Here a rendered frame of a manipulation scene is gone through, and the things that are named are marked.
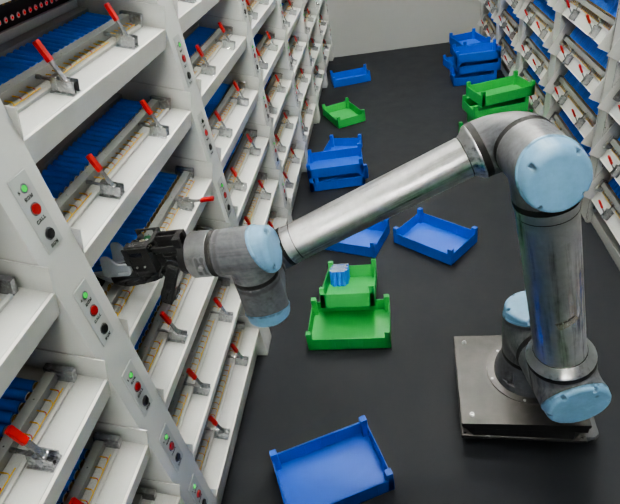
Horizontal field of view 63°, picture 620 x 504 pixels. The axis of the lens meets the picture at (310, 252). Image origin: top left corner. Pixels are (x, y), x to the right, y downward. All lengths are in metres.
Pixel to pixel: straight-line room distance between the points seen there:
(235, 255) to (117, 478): 0.47
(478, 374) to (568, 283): 0.61
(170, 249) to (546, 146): 0.68
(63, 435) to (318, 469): 0.87
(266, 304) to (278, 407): 0.82
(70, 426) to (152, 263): 0.31
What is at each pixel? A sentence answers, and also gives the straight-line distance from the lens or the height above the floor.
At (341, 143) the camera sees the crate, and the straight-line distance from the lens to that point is 3.23.
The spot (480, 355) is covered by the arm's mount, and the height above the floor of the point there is 0.13.
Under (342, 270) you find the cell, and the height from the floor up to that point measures 0.10.
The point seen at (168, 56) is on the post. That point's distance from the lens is 1.36.
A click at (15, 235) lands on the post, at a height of 1.05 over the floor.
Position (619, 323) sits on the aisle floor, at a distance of 2.04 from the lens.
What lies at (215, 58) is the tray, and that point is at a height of 0.96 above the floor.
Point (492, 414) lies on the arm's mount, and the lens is 1.54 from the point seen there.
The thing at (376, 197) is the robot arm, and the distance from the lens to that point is 1.03.
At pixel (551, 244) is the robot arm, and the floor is 0.78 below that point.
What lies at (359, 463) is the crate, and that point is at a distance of 1.60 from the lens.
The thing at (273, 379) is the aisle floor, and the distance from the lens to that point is 1.83.
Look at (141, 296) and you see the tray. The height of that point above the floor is 0.75.
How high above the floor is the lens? 1.38
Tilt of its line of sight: 36 degrees down
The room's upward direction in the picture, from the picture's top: 11 degrees counter-clockwise
